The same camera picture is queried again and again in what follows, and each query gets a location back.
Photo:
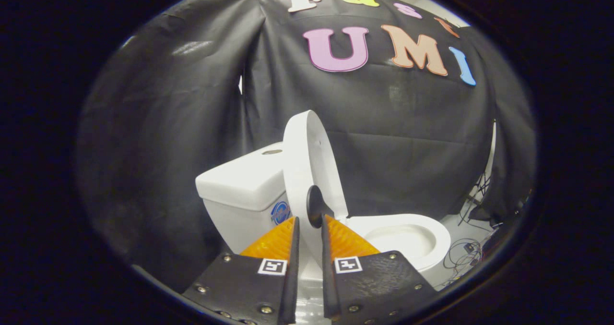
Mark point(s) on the black backdrop cloth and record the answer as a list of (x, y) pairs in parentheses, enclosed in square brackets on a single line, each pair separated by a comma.
[(383, 123)]

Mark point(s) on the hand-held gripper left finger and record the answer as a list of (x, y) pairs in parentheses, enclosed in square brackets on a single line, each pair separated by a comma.
[(249, 286)]

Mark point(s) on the white ceramic toilet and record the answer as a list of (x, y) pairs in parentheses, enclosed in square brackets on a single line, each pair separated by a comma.
[(240, 190)]

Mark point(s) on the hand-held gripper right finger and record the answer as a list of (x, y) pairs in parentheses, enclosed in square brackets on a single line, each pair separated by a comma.
[(369, 286)]

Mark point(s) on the white toilet lid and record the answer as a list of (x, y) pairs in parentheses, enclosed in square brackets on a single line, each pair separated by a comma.
[(304, 162)]

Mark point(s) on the small black adapter box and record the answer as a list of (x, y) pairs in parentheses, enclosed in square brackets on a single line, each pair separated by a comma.
[(469, 247)]

